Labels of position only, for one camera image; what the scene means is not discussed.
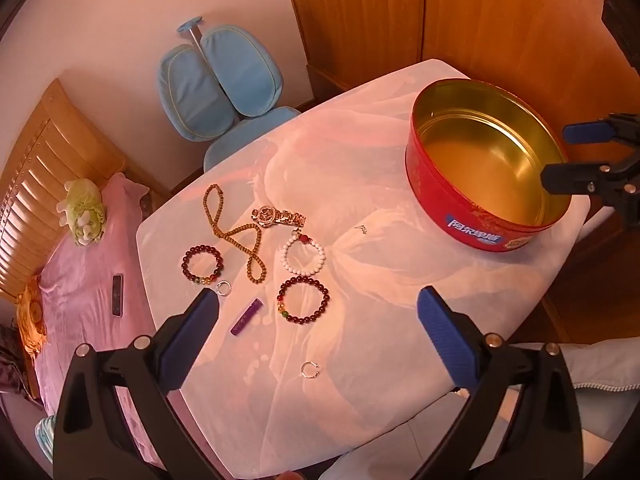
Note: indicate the green cabbage plush toy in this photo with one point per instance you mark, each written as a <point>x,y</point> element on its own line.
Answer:
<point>85,210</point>

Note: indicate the light blue striped cloth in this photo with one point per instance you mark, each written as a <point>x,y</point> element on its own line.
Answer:
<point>45,440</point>

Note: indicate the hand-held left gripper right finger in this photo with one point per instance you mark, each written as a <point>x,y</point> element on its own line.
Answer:
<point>442,330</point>

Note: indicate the orange plush toy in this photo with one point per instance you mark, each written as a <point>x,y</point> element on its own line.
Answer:
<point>30,320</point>

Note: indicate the pink blanket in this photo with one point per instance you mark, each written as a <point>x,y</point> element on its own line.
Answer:
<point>75,310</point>

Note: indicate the gold metal wristwatch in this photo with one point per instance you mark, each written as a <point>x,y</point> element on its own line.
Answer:
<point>265,215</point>

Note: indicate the small silver earring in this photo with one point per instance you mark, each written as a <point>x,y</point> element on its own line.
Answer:
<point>361,228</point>

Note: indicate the brown wooden wardrobe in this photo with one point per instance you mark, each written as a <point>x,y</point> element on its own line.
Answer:
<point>475,10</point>

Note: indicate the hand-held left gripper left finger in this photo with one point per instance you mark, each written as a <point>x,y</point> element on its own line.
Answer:
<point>197,320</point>

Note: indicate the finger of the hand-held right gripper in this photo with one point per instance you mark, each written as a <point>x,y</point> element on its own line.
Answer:
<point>565,177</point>
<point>582,132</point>

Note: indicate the white curved rail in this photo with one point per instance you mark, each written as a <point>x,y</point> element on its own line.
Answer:
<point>595,225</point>

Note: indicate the light blue desk chair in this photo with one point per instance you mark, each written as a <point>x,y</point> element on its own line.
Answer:
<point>235,70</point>

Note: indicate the black smartphone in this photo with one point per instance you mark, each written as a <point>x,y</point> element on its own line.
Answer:
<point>117,295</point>

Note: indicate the red round metal tin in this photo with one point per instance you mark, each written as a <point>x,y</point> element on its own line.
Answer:
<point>430,185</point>

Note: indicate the dark cloth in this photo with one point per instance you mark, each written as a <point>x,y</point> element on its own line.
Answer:
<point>12,360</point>

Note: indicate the wooden slatted bed headboard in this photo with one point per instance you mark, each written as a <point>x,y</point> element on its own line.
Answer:
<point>45,160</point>

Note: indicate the person's white jacket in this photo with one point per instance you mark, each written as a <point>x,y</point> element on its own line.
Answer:
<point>610,365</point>

